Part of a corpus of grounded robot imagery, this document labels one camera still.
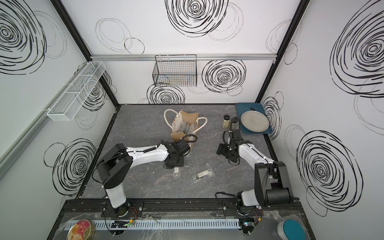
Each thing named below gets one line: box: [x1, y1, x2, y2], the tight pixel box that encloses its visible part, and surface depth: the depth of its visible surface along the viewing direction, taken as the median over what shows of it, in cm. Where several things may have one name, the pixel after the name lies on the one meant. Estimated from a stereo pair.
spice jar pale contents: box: [222, 114, 231, 128], surface depth 102 cm
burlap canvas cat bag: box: [164, 109, 208, 151], surface depth 101 cm
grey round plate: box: [240, 110, 270, 133], surface depth 110 cm
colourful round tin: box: [67, 219, 96, 240], surface depth 67 cm
